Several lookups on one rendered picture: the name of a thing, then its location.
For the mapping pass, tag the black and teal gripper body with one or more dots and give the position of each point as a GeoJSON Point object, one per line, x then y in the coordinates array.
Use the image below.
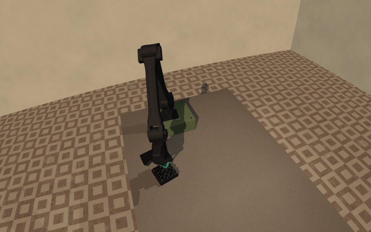
{"type": "Point", "coordinates": [168, 158]}

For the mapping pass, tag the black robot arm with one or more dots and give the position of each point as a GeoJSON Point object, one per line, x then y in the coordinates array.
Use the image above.
{"type": "Point", "coordinates": [158, 98]}

